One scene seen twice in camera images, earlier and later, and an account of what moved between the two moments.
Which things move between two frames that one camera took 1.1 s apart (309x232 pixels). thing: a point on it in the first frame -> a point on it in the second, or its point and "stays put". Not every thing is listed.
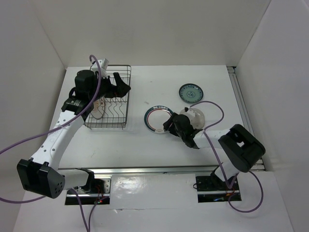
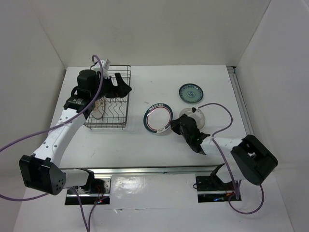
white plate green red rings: [155, 116] stays put
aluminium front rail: [102, 170] stays put
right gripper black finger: [169, 124] -> [177, 125]
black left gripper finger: [119, 91] stays put
